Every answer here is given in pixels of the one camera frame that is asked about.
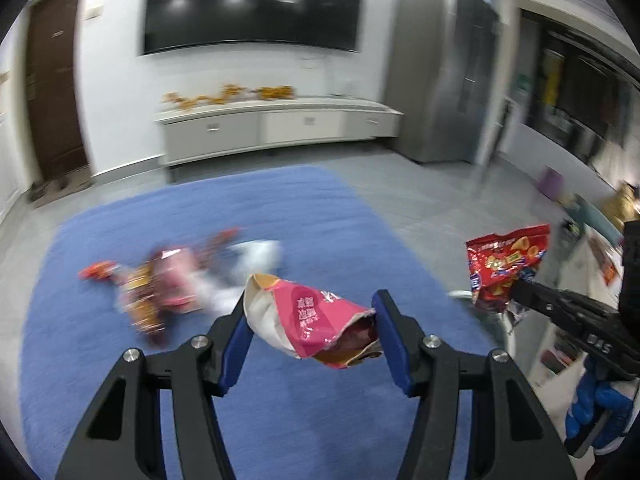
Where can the wall switch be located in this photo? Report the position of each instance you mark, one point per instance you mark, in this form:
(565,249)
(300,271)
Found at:
(94,10)

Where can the shoes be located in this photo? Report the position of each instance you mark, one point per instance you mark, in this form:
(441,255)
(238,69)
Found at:
(47,188)

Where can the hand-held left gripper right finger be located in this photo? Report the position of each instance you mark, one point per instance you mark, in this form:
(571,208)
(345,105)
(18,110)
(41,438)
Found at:
(392,350)

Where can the red snack bag blue label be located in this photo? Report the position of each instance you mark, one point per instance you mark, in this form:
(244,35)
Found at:
(502,265)

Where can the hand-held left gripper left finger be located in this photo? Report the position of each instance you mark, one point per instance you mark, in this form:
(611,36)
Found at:
(235,355)

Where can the brown yellow snack bag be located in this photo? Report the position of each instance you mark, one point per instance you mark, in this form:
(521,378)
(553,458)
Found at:
(142,305)

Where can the white side table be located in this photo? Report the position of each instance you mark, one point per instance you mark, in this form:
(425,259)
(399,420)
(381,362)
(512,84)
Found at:
(565,360)

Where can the light pink packet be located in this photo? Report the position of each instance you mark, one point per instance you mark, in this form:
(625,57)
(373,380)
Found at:
(175,272)

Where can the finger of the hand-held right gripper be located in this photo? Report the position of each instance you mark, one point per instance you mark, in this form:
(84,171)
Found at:
(542,301)

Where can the white tissue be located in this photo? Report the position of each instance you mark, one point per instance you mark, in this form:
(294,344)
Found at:
(252,255)

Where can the pink white snack wrapper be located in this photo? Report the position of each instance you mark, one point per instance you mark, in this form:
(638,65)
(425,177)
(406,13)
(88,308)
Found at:
(305,317)

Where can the brown door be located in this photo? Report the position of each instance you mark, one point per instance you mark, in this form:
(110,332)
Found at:
(55,85)

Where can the yellow box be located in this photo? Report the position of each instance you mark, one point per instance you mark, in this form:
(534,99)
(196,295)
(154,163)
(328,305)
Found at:
(624,203)

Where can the blue fluffy blanket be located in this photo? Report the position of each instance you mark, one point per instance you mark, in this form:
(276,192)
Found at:
(310,210)

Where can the dark glass door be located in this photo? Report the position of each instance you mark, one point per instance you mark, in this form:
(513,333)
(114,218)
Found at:
(575,85)

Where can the yellow dragon ornament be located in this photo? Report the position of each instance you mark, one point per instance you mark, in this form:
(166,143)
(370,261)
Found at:
(210,96)

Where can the black wall television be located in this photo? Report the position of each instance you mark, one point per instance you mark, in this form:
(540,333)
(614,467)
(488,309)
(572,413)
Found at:
(255,5)

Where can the small red black snack packet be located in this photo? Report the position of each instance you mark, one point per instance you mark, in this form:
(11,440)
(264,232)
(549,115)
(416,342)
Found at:
(222,238)

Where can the red brown wrapper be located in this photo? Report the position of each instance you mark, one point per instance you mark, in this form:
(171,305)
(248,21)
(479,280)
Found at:
(97,271)

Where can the purple bin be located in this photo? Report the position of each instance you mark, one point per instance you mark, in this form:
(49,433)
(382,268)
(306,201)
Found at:
(550,183)

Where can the white television cabinet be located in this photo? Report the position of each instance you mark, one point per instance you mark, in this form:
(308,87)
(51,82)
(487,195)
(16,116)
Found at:
(280,125)

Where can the grey refrigerator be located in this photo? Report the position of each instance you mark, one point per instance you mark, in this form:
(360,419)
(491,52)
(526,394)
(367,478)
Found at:
(440,75)

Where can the person's right hand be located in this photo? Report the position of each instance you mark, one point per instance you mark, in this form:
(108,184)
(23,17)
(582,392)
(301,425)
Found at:
(592,405)

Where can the yellow tiger ornament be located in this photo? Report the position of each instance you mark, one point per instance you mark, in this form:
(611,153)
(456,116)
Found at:
(276,92)

